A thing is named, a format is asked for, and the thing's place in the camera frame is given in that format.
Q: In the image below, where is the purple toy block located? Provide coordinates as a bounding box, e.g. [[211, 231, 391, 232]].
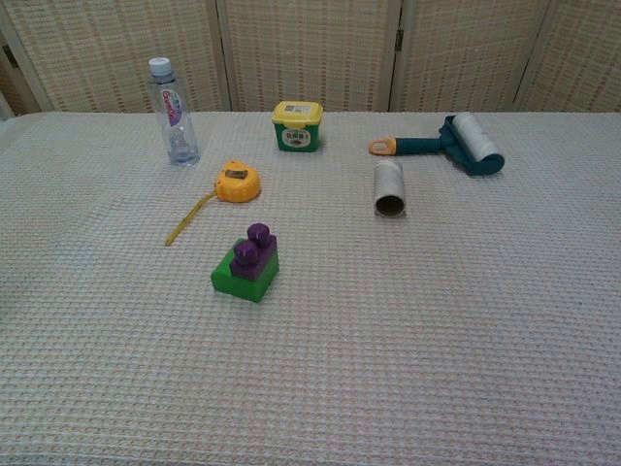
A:
[[229, 222, 279, 283]]

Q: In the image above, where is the green toy block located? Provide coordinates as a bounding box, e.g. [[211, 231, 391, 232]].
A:
[[210, 237, 281, 305]]

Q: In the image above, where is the yellow tape measure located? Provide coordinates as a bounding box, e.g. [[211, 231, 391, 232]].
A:
[[164, 160, 262, 247]]

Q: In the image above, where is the white lint roller refill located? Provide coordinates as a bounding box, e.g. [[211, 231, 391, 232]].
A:
[[372, 160, 407, 218]]

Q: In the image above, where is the yellow lidded green tub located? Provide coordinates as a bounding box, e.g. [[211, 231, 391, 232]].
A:
[[270, 100, 325, 153]]

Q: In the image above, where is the white waffle tablecloth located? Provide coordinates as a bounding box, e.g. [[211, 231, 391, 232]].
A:
[[0, 110, 621, 466]]

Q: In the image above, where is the teal lint roller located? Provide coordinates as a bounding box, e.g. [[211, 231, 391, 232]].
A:
[[367, 112, 507, 179]]

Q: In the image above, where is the clear plastic water bottle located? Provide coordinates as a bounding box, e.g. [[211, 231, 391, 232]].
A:
[[147, 56, 202, 168]]

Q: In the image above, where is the woven folding screen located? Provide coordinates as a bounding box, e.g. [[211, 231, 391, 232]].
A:
[[0, 0, 621, 118]]

